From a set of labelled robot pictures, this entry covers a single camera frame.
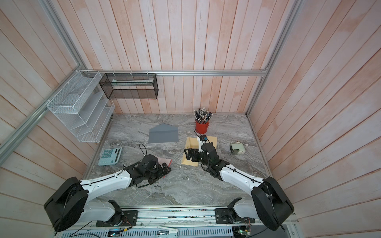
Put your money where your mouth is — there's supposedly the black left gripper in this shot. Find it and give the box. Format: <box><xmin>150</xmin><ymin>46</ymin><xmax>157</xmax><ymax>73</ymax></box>
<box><xmin>144</xmin><ymin>163</ymin><xmax>172</xmax><ymax>185</ymax></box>

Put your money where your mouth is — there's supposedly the yellow envelope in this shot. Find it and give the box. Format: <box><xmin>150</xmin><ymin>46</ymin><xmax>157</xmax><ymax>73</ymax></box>
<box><xmin>181</xmin><ymin>136</ymin><xmax>203</xmax><ymax>167</ymax></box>
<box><xmin>207</xmin><ymin>135</ymin><xmax>217</xmax><ymax>149</ymax></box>

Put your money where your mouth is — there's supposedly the grey paper envelope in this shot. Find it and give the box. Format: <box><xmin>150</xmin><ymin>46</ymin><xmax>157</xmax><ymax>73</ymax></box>
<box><xmin>148</xmin><ymin>124</ymin><xmax>179</xmax><ymax>144</ymax></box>

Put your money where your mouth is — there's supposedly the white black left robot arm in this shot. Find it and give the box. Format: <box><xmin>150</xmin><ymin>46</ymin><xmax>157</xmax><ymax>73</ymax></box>
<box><xmin>44</xmin><ymin>154</ymin><xmax>171</xmax><ymax>233</ymax></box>

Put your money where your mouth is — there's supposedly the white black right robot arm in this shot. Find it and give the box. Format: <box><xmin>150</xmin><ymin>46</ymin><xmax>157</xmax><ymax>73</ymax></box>
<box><xmin>184</xmin><ymin>142</ymin><xmax>295</xmax><ymax>231</ymax></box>

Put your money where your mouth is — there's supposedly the red pencil cup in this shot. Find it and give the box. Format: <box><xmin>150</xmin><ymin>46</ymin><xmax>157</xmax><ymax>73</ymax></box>
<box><xmin>195</xmin><ymin>122</ymin><xmax>209</xmax><ymax>134</ymax></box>

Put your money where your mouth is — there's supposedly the bunch of pencils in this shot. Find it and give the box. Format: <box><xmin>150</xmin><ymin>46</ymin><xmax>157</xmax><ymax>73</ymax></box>
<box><xmin>194</xmin><ymin>108</ymin><xmax>213</xmax><ymax>125</ymax></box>

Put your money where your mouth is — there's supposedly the teal desk calculator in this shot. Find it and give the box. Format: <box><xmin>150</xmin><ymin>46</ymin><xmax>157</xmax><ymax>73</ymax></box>
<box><xmin>98</xmin><ymin>147</ymin><xmax>122</xmax><ymax>166</ymax></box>

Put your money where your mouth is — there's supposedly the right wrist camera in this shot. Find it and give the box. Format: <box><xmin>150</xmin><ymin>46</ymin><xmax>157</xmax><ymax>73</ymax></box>
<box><xmin>197</xmin><ymin>135</ymin><xmax>208</xmax><ymax>153</ymax></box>

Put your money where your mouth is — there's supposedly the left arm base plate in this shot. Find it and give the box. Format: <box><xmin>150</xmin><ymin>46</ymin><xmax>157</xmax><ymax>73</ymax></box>
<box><xmin>96</xmin><ymin>210</ymin><xmax>139</xmax><ymax>227</ymax></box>

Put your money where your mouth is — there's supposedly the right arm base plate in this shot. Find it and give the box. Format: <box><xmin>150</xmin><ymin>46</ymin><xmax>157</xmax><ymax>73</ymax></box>
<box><xmin>214</xmin><ymin>208</ymin><xmax>255</xmax><ymax>225</ymax></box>

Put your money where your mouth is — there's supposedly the aluminium frame rail front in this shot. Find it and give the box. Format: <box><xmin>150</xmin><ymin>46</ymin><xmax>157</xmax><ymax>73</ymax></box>
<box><xmin>52</xmin><ymin>205</ymin><xmax>298</xmax><ymax>231</ymax></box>

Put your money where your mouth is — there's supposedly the black mesh wall basket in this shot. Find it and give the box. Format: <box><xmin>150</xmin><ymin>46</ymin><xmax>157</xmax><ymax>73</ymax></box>
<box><xmin>99</xmin><ymin>72</ymin><xmax>159</xmax><ymax>100</ymax></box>

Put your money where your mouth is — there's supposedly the white wire mesh shelf rack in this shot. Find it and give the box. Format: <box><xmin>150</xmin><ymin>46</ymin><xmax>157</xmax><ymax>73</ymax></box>
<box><xmin>47</xmin><ymin>70</ymin><xmax>115</xmax><ymax>143</ymax></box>

